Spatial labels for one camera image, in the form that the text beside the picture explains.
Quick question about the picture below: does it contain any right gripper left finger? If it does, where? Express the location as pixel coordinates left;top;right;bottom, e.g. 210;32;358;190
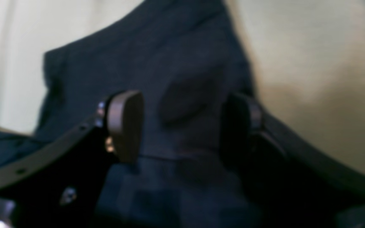
0;90;144;228

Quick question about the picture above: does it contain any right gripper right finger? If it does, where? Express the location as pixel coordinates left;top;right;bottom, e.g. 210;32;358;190
221;93;365;228

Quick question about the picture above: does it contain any dark navy T-shirt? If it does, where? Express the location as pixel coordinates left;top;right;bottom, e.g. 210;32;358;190
0;0;262;228

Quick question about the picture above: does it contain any light green table cloth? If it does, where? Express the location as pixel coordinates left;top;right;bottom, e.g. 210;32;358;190
0;0;365;174

